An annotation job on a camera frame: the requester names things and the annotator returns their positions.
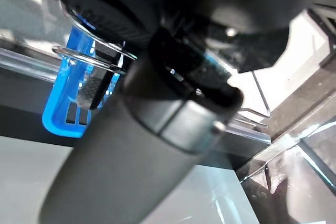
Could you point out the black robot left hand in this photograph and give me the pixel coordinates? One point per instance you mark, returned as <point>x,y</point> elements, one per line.
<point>131,155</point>

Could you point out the blue plastic shopping basket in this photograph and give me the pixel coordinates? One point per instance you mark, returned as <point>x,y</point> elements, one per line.
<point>52,119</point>

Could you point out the black glass display case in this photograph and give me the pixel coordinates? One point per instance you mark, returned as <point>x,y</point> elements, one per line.
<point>302,197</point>

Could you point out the clear plastic price rail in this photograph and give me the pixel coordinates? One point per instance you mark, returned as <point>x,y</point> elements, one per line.
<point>26,61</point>

